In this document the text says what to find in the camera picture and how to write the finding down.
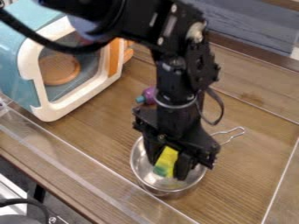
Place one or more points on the blue toy microwave oven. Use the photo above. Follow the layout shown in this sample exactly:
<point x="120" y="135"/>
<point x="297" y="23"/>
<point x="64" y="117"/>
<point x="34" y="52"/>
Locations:
<point x="48" y="82"/>

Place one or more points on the silver pot with wire handle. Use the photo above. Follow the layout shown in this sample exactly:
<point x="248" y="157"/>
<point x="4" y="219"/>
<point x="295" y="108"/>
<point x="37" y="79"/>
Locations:
<point x="153" y="179"/>

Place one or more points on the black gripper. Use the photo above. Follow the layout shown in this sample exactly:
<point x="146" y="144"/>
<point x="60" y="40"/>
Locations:
<point x="174" y="126"/>

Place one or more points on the clear acrylic front barrier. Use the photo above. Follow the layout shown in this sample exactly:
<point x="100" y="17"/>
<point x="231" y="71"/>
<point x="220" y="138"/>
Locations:
<point x="104" y="197"/>

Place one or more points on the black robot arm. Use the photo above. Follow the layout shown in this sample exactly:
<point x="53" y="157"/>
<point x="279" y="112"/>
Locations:
<point x="170" y="28"/>

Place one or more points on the yellow toy banana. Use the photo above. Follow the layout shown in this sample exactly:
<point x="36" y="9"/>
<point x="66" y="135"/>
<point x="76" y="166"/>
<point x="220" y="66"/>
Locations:
<point x="165" y="162"/>

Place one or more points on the purple toy eggplant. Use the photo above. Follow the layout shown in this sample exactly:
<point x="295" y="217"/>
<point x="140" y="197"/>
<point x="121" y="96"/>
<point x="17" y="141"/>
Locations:
<point x="146" y="96"/>

